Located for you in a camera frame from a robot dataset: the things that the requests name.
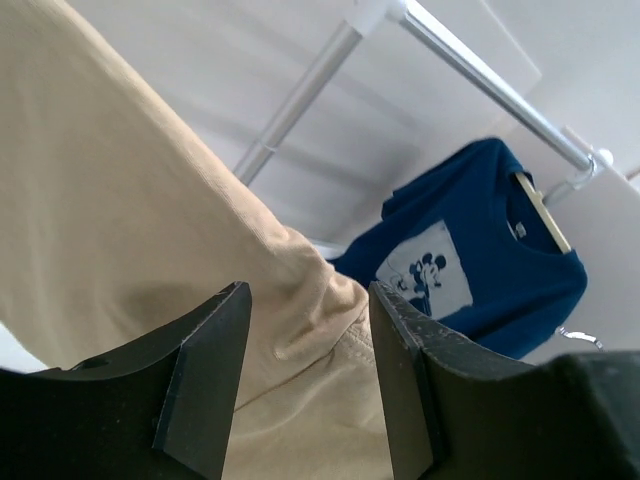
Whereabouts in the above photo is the white and chrome clothes rack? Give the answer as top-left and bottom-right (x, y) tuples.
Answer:
(233, 1), (613, 205)

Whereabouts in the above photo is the beige t shirt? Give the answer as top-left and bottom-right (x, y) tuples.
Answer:
(1, 1), (392, 479)

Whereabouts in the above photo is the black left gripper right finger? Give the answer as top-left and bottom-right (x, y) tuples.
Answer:
(369, 282), (639, 479)

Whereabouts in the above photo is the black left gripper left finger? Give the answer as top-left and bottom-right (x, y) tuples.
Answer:
(1, 282), (251, 479)

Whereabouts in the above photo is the blue mickey t shirt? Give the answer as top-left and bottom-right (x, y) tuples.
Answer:
(333, 138), (588, 359)

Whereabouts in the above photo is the wooden hanger in blue shirt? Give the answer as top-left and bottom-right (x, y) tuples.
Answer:
(514, 172), (571, 254)

